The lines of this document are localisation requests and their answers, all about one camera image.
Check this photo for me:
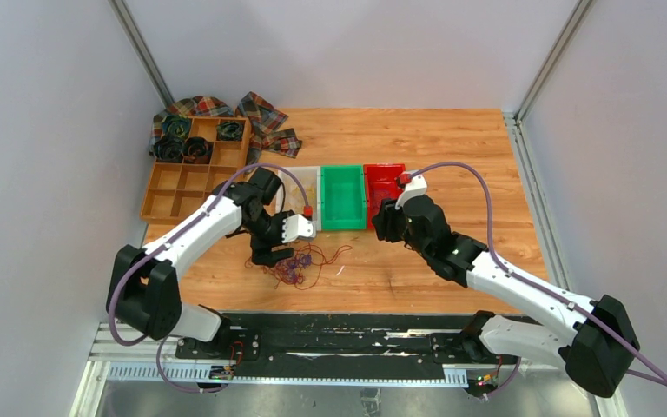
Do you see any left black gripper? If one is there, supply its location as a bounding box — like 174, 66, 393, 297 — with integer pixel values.
244, 210, 295, 267

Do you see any red cable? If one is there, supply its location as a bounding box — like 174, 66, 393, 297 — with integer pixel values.
244, 242, 354, 291

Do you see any yellow cable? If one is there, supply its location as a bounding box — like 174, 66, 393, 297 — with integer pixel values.
286, 175, 319, 214

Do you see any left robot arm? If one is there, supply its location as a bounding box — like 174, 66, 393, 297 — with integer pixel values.
106, 162, 317, 359

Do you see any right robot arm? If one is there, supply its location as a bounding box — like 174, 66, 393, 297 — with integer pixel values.
372, 195, 640, 398

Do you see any red plastic bin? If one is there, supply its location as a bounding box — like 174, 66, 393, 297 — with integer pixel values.
363, 163, 406, 229

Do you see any green plastic bin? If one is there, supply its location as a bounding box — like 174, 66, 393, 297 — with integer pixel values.
320, 165, 367, 231

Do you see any white plastic bin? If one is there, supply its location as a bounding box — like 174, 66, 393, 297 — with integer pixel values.
274, 166, 322, 231

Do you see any wooden compartment tray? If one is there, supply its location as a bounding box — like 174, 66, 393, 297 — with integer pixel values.
140, 116, 251, 225

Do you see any rolled dark tie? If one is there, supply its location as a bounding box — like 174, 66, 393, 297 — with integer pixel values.
182, 136, 213, 164
216, 120, 245, 142
161, 114, 192, 139
152, 135, 185, 163

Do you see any plaid cloth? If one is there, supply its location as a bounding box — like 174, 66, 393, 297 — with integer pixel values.
149, 91, 303, 163

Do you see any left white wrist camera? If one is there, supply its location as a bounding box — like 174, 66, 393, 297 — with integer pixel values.
281, 214, 317, 243

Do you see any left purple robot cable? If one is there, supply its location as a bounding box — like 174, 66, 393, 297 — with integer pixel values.
106, 162, 314, 395

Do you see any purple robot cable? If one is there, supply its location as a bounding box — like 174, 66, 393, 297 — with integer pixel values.
398, 162, 667, 404
106, 162, 314, 395

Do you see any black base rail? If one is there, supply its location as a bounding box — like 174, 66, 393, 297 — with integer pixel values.
161, 310, 582, 381

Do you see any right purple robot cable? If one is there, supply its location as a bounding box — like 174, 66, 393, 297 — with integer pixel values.
398, 162, 667, 404

